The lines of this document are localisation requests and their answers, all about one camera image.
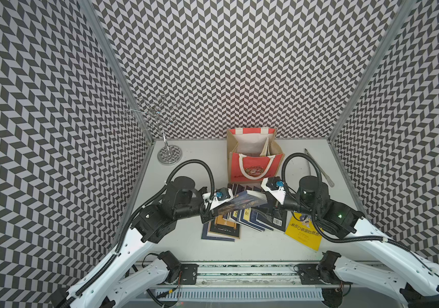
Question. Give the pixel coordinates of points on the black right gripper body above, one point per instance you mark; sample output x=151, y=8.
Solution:
x=294, y=202

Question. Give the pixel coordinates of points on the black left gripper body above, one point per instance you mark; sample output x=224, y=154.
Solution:
x=193, y=208

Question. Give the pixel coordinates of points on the dark portrait cover book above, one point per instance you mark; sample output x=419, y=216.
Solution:
x=241, y=201

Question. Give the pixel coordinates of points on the red burlap Christmas bag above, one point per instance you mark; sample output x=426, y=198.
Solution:
x=252, y=154

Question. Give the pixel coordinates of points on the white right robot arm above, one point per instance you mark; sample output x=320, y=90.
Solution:
x=407, y=277

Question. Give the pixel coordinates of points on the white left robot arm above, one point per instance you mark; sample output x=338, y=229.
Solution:
x=110, y=283

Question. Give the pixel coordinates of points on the stainless steel kitchen tongs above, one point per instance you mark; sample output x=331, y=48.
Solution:
x=329, y=180

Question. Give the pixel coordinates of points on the yellow book blue illustration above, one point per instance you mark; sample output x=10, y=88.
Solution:
x=302, y=230

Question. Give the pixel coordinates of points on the blue book under brown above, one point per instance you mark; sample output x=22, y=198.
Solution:
x=206, y=235

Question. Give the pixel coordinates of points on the dark grey back-cover book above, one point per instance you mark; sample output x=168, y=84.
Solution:
x=271, y=214

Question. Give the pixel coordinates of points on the brown cover book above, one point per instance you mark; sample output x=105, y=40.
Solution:
x=223, y=228

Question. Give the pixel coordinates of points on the blue book yellow label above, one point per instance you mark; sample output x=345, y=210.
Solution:
x=247, y=217

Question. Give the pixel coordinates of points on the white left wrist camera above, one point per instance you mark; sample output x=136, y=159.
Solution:
x=218, y=198

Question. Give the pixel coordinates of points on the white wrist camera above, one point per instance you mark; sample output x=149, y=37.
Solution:
x=218, y=198
x=275, y=187

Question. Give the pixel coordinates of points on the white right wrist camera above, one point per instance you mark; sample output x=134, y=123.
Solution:
x=275, y=187

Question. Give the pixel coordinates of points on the chrome wire jewelry stand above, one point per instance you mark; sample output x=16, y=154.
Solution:
x=159, y=114

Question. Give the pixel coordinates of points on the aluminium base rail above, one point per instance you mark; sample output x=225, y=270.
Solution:
x=272, y=282

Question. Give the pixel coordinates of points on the right aluminium corner post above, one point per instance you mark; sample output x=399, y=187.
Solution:
x=384, y=45

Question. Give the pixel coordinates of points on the aluminium corner frame post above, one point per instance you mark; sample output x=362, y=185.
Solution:
x=88, y=10

